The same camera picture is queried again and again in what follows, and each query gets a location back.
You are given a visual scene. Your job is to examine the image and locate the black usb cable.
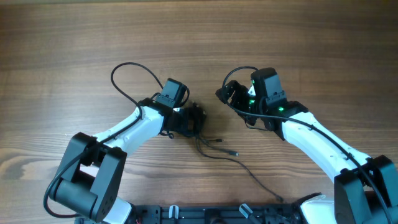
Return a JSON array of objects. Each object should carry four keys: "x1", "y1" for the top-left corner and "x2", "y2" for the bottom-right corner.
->
[{"x1": 178, "y1": 102, "x2": 284, "y2": 203}]

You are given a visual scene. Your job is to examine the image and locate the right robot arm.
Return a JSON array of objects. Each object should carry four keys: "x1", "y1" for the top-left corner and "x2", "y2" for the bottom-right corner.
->
[{"x1": 216, "y1": 67, "x2": 397, "y2": 223}]

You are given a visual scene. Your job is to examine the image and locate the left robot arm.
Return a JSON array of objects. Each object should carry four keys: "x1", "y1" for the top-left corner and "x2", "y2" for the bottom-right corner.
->
[{"x1": 44, "y1": 78, "x2": 206, "y2": 223}]

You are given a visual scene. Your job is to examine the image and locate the left camera black cable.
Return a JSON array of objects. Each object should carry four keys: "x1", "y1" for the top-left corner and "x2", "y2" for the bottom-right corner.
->
[{"x1": 42, "y1": 62, "x2": 165, "y2": 219}]

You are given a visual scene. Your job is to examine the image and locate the camera black cable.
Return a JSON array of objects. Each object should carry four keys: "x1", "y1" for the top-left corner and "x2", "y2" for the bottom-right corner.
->
[
  {"x1": 42, "y1": 62, "x2": 165, "y2": 219},
  {"x1": 221, "y1": 65, "x2": 393, "y2": 224}
]

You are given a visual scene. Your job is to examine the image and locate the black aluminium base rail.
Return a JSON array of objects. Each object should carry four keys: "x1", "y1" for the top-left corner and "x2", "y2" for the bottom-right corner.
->
[{"x1": 74, "y1": 203, "x2": 305, "y2": 224}]

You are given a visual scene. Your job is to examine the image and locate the right camera black cable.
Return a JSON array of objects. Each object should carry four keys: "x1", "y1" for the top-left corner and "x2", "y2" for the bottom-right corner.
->
[{"x1": 221, "y1": 65, "x2": 393, "y2": 224}]

